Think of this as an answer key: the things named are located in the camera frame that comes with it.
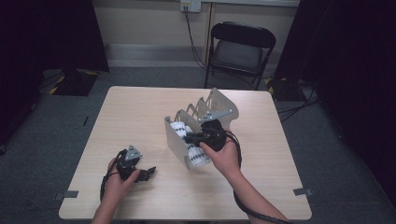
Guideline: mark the white patterned cloth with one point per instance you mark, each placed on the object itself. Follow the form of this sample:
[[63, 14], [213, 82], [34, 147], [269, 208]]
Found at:
[[194, 155]]

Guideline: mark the black stand base yellow tape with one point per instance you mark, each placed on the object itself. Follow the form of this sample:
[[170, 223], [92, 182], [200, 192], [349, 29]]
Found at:
[[74, 83]]

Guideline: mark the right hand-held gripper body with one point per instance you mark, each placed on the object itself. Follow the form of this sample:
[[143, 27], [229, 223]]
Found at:
[[214, 137]]

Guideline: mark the person's right hand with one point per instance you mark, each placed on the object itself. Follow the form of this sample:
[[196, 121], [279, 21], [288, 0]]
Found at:
[[225, 161]]

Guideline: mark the black folding chair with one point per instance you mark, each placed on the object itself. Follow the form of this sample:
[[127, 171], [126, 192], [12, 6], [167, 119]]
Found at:
[[239, 54]]

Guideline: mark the grey tape strip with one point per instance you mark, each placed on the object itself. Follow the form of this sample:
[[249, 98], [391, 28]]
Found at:
[[302, 191], [67, 194]]

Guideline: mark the white wall socket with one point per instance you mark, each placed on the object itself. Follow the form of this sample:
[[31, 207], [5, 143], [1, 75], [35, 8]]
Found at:
[[190, 5]]

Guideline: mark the grey metal expandable rack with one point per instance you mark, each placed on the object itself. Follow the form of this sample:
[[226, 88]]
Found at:
[[177, 146]]

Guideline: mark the black curtain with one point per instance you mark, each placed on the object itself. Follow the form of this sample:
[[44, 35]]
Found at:
[[46, 37], [351, 62]]

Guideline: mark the beige wall conduit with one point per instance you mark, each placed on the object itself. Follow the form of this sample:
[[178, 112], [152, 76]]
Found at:
[[208, 31]]

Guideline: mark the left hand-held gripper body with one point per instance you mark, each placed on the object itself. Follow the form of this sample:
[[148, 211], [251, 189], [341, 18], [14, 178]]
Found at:
[[126, 168]]

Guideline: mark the person's left hand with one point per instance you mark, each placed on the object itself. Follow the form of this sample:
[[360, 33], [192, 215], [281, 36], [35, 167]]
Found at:
[[116, 189]]

